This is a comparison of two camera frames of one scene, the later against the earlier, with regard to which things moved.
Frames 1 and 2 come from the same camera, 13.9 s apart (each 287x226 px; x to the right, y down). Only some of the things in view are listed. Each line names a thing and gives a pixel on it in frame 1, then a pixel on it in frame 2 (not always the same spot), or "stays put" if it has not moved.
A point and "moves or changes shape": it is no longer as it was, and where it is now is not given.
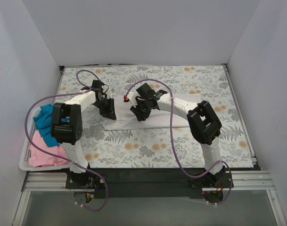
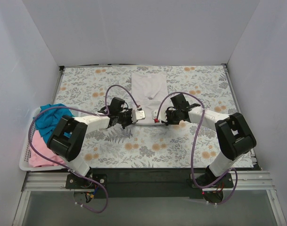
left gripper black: x=105 y=103 → x=129 y=116
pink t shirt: x=40 y=154 stays put
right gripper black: x=140 y=108 → x=168 y=115
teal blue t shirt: x=43 y=121 stays put
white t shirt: x=126 y=120 moves or changes shape
